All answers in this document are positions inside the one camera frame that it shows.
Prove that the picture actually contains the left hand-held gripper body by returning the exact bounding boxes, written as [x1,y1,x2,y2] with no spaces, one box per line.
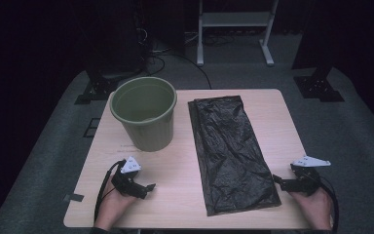
[111,156,142,197]

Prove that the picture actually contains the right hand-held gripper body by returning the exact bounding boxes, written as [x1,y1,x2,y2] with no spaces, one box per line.
[290,155,331,197]

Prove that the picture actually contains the black plastic trash bag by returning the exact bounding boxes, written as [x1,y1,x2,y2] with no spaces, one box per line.
[187,95,281,217]

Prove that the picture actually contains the green plastic trash bin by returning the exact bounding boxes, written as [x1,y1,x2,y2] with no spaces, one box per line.
[109,76,178,153]

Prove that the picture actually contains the person's right hand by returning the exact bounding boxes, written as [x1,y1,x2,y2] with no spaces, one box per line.
[288,188,334,231]

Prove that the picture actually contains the grey tape strip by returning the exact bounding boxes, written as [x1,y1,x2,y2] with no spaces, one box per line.
[62,193,85,203]

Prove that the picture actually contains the black floor tape square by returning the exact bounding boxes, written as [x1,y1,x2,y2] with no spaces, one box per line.
[83,117,101,138]

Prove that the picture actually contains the black metal stand base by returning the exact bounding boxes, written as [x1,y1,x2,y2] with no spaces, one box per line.
[74,69,120,105]
[293,66,345,103]

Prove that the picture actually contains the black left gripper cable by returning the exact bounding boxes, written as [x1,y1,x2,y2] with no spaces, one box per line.
[93,159,126,222]

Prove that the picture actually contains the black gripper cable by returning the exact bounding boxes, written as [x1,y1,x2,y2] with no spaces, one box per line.
[93,159,126,222]
[318,175,340,233]

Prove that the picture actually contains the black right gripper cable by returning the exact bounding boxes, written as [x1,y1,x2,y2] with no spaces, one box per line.
[318,175,340,233]

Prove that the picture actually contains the black floor cable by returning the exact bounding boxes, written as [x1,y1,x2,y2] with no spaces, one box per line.
[147,53,212,91]

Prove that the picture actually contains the white metal stand frame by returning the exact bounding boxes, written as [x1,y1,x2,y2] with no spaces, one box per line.
[196,0,280,67]

